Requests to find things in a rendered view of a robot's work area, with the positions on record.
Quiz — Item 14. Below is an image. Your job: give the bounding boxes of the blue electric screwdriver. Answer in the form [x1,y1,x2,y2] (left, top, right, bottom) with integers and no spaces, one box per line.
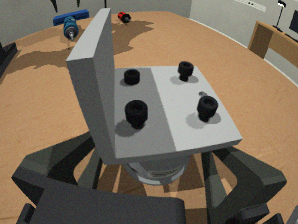
[63,16,79,41]

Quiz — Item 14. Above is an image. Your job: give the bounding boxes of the red screwdriver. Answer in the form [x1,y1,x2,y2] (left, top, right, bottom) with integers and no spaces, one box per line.
[118,12,131,23]

